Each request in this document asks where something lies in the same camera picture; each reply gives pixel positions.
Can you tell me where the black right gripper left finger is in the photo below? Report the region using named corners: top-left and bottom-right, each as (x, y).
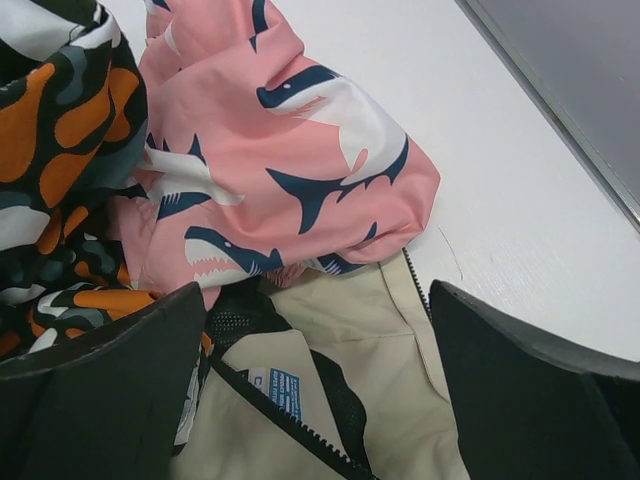
top-left (1, 283), bottom-right (206, 479)

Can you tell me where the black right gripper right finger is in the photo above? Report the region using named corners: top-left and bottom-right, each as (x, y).
top-left (429, 281), bottom-right (639, 479)

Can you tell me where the beige zip jacket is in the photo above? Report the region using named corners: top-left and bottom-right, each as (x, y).
top-left (169, 253), bottom-right (468, 479)

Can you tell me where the pink shark print cloth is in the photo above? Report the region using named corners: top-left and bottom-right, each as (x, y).
top-left (115, 1), bottom-right (440, 294)

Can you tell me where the orange black camouflage cloth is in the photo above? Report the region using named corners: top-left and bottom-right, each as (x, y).
top-left (1, 1), bottom-right (157, 359)

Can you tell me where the aluminium frame rail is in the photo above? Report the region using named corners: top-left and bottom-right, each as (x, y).
top-left (459, 1), bottom-right (639, 226)

